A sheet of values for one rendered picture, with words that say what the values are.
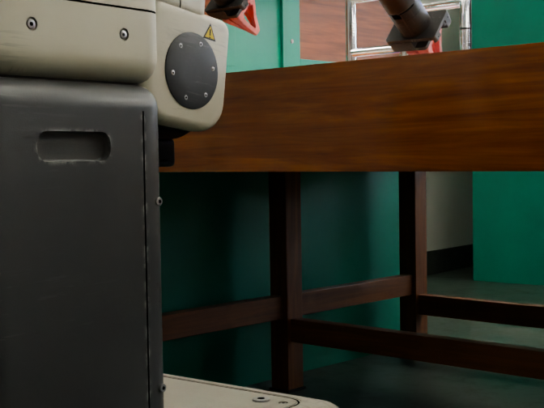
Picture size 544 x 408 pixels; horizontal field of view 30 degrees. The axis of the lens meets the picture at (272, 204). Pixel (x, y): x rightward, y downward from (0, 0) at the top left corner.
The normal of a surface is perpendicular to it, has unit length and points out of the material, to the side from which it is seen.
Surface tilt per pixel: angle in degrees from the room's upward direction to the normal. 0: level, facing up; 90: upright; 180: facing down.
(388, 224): 90
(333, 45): 90
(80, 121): 90
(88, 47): 90
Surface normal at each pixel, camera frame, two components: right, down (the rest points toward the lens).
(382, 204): 0.73, 0.02
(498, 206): -0.62, 0.04
